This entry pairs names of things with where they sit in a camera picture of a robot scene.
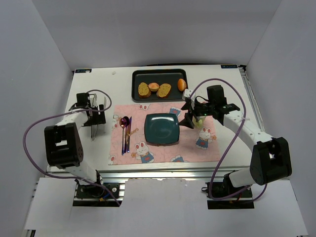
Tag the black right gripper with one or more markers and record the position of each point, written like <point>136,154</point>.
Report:
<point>190,111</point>

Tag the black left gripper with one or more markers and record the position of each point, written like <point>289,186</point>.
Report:
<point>98,119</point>

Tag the round orange bun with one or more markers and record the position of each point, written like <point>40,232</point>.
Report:
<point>153,87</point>

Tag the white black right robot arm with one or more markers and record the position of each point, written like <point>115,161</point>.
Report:
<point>270,159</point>

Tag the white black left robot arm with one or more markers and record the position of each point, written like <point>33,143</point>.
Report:
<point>62,142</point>

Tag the light green cup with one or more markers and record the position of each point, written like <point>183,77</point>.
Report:
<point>198,123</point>

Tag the iridescent purple spoon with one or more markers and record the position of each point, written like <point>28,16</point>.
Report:
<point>124,122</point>

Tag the orange bun at tray edge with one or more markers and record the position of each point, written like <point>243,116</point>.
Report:
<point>181,84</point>

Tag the dark teal square plate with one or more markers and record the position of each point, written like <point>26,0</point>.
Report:
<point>161,129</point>

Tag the iridescent purple knife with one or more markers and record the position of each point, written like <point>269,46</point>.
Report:
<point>127,141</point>

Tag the right toast slice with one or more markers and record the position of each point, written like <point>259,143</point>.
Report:
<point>164,90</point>

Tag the toast slice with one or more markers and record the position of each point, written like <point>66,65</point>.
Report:
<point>143,90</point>
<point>164,90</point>

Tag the left toast slice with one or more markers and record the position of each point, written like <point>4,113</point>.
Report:
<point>143,90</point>

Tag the black baking tray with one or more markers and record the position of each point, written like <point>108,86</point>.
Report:
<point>159,76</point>

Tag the white wrist camera block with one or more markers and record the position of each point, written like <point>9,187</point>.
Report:
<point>186,94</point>

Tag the aluminium frame rail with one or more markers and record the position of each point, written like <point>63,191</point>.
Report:
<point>251,96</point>

